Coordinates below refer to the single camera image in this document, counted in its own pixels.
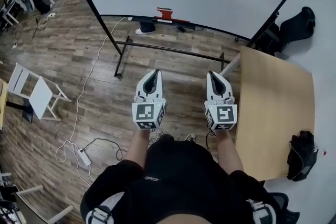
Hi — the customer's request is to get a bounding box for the red whiteboard eraser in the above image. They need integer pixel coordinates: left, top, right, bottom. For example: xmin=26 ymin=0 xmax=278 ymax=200
xmin=154 ymin=7 xmax=174 ymax=24

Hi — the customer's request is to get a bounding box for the person's left forearm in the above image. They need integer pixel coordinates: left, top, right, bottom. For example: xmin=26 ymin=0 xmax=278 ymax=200
xmin=122 ymin=127 xmax=152 ymax=167

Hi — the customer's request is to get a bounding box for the black power cable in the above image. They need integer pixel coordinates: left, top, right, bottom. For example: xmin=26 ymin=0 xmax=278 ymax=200
xmin=80 ymin=137 xmax=127 ymax=161

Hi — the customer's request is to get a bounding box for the long white cable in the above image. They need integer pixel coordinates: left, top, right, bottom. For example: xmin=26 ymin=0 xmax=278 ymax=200
xmin=55 ymin=17 xmax=128 ymax=182

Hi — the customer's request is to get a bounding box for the black power adapter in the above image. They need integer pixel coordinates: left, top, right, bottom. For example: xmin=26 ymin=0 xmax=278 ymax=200
xmin=176 ymin=25 xmax=204 ymax=33

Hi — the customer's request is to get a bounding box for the black bag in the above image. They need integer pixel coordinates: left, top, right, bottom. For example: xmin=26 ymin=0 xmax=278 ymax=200
xmin=286 ymin=130 xmax=320 ymax=182

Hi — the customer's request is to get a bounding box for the left hand-held gripper cable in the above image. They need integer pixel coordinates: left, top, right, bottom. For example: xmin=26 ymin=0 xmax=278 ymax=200
xmin=148 ymin=129 xmax=161 ymax=145

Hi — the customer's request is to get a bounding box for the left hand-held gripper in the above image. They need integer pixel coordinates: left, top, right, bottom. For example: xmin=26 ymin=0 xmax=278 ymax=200
xmin=131 ymin=69 xmax=167 ymax=131

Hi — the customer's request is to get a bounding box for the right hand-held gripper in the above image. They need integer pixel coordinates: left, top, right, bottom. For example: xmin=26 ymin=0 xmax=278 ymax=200
xmin=204 ymin=70 xmax=238 ymax=131

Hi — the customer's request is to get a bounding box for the long white power strip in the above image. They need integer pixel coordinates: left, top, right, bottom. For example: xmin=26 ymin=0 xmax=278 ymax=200
xmin=78 ymin=148 xmax=92 ymax=167

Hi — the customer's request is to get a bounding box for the hand-held gripper cable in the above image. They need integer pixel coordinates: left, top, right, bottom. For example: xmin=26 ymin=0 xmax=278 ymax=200
xmin=205 ymin=129 xmax=218 ymax=157
xmin=148 ymin=129 xmax=161 ymax=145

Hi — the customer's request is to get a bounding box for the person's right forearm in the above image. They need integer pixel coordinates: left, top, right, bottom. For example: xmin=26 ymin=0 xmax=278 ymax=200
xmin=214 ymin=129 xmax=245 ymax=176

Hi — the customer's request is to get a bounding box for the right hand-held gripper cable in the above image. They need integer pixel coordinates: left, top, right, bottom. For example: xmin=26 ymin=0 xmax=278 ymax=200
xmin=205 ymin=129 xmax=218 ymax=157

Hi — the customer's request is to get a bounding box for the light wooden table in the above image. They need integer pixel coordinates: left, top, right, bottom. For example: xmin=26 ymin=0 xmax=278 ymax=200
xmin=219 ymin=45 xmax=316 ymax=182

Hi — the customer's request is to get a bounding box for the yellow table with black base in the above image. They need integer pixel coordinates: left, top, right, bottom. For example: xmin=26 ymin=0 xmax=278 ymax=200
xmin=0 ymin=78 xmax=34 ymax=131

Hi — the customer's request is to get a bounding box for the person's black clothing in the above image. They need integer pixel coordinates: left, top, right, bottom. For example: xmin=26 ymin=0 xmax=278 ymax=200
xmin=80 ymin=135 xmax=290 ymax=224

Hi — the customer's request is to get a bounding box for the wooden-legged furniture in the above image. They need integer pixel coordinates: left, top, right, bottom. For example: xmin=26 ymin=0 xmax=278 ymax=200
xmin=0 ymin=172 xmax=76 ymax=224

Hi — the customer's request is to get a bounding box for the white wooden chair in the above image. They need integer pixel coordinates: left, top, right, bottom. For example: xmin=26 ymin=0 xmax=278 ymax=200
xmin=5 ymin=62 xmax=72 ymax=121

